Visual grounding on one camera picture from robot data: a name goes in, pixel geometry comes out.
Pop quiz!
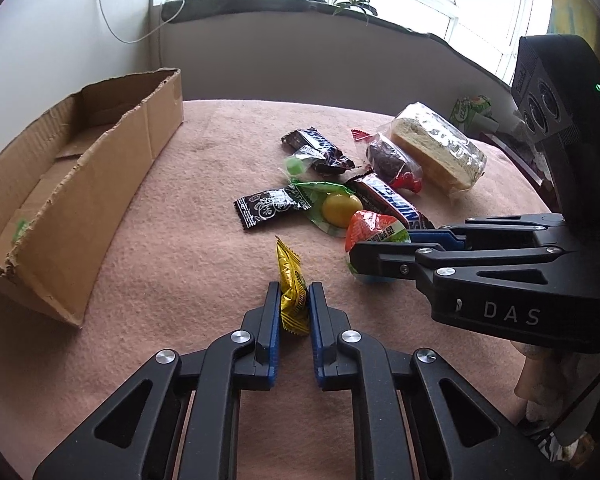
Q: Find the red clear dark cake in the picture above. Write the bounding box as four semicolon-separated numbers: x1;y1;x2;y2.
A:
351;129;424;194

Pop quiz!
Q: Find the white hanging cable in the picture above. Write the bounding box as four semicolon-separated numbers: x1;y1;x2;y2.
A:
93;0;187;47

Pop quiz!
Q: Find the green printed carton box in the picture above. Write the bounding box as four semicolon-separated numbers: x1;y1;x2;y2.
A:
450;96;498;136

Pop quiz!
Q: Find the small green candy clear bag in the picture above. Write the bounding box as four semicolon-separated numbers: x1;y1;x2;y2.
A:
279;155;313;182

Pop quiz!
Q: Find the yellow ball green wrapper candy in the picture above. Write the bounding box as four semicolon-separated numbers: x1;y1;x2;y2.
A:
294;181;363;237

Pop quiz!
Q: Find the pink blanket table cover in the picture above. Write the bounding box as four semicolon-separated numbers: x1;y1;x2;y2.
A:
0;97;562;480

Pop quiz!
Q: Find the snickers bar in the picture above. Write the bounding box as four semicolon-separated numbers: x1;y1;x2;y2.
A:
280;127;355;176
344;171;434;230

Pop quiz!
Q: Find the open cardboard box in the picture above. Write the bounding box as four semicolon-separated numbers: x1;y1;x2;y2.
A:
0;68;184;327

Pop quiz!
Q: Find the small spider plant offshoot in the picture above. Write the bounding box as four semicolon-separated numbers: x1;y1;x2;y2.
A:
332;0;378;20

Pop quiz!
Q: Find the bread loaf slice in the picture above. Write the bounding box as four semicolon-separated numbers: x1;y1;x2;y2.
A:
387;102;488;195

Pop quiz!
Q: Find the yellow candy wrapper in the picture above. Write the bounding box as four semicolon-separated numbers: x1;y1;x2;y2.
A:
276;237;310;336

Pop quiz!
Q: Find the black white patterned snack packet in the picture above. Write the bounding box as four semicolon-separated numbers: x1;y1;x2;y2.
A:
234;184;312;230

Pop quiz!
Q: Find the yellow green wall map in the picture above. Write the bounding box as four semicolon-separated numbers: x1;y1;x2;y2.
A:
547;0;600;58

